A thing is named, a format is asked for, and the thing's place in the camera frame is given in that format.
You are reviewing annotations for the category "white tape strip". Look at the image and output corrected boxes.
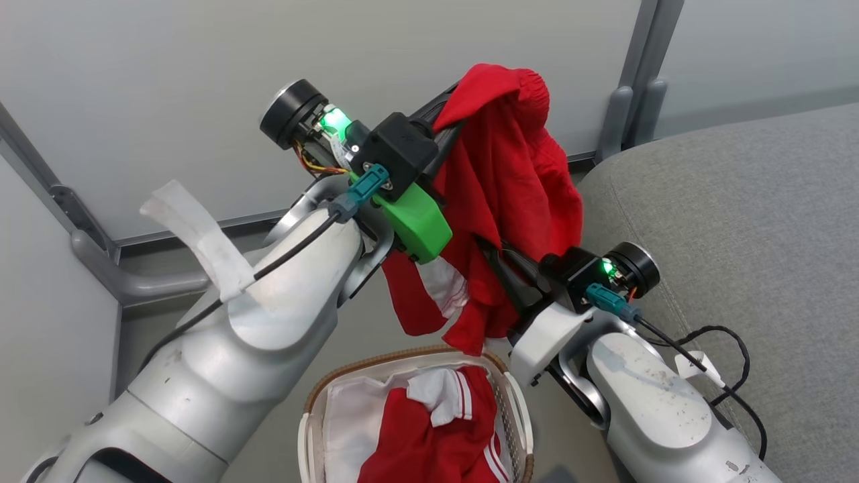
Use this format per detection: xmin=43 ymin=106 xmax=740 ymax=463
xmin=139 ymin=180 xmax=256 ymax=303

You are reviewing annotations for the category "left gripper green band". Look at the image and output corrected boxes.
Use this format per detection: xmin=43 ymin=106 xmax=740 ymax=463
xmin=260 ymin=79 xmax=469 ymax=264

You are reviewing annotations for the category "teal cable connector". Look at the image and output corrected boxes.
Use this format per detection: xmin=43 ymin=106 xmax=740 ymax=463
xmin=585 ymin=282 xmax=644 ymax=324
xmin=327 ymin=164 xmax=391 ymax=224

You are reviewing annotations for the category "grey fabric sofa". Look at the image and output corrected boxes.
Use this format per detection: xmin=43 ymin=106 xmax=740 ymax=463
xmin=577 ymin=102 xmax=859 ymax=483

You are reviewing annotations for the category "white wicker laundry basket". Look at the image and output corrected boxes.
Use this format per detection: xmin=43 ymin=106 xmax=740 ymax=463
xmin=297 ymin=345 xmax=536 ymax=483

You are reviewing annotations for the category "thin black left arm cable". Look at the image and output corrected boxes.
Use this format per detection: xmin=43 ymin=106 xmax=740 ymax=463
xmin=138 ymin=211 xmax=343 ymax=373

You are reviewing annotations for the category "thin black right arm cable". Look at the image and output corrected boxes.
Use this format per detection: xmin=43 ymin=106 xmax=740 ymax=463
xmin=631 ymin=315 xmax=769 ymax=462

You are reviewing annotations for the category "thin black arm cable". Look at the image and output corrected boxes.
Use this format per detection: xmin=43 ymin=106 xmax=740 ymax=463
xmin=631 ymin=315 xmax=769 ymax=462
xmin=138 ymin=211 xmax=343 ymax=373

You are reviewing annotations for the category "red garment with white stripes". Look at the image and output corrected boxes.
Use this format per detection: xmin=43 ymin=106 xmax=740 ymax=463
xmin=358 ymin=366 xmax=511 ymax=483

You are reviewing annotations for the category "grey partition post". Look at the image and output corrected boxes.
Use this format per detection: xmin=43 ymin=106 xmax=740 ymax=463
xmin=594 ymin=0 xmax=685 ymax=165
xmin=0 ymin=101 xmax=215 ymax=309

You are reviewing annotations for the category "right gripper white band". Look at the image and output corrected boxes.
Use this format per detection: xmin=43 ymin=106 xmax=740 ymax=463
xmin=476 ymin=236 xmax=662 ymax=388

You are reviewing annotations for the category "small white tape piece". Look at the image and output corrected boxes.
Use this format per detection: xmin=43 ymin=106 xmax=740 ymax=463
xmin=674 ymin=350 xmax=727 ymax=388

